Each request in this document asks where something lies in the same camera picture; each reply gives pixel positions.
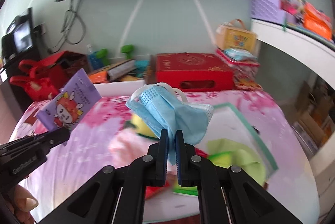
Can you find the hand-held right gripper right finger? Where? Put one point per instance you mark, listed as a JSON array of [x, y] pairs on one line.
[[179, 158]]

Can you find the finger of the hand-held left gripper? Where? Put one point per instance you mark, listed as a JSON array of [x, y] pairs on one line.
[[56, 137]]

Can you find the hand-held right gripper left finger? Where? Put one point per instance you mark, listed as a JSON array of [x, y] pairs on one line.
[[165, 156]]

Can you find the purple cartoon packet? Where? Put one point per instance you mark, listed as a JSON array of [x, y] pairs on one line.
[[68, 103]]

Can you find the yellow sponge with green backing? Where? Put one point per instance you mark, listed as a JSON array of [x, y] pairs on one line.
[[142, 127]]

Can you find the pink white striped towel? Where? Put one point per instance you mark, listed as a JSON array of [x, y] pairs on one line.
[[128, 148]]

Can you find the blue face mask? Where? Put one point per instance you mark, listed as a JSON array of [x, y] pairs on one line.
[[170, 114]]

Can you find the white tray with teal rim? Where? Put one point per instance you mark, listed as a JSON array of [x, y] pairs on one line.
[[230, 124]]

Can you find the light green cloth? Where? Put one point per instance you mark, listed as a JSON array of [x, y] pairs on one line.
[[243, 158]]

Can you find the person's left hand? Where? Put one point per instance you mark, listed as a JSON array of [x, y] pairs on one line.
[[23, 203]]

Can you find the printed cartoon blanket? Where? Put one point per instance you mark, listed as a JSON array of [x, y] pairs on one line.
[[91, 161]]

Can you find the red felt handbag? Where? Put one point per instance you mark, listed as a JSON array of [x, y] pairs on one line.
[[39, 87]]

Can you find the orange cardboard box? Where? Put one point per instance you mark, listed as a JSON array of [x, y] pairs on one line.
[[98, 77]]

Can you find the white foam board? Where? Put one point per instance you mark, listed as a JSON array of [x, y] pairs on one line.
[[117, 89]]

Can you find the blue liquid plastic bottle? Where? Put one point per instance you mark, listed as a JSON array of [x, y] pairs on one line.
[[93, 60]]

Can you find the red gift box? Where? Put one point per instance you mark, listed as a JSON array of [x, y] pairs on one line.
[[193, 69]]

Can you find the teal plastic item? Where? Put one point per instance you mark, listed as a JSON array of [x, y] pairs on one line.
[[141, 68]]

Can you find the small black monitor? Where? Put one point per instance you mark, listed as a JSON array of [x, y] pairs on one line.
[[21, 35]]

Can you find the red patterned box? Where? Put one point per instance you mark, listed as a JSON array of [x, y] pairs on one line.
[[246, 72]]

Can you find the light blue wipes pack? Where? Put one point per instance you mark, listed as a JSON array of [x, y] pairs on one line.
[[239, 54]]

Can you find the cardboard boxes under desk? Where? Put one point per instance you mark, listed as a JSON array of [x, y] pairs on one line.
[[314, 119]]

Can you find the white desk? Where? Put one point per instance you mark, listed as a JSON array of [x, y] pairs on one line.
[[288, 32]]

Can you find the orange bag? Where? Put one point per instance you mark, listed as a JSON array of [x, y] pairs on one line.
[[318, 21]]

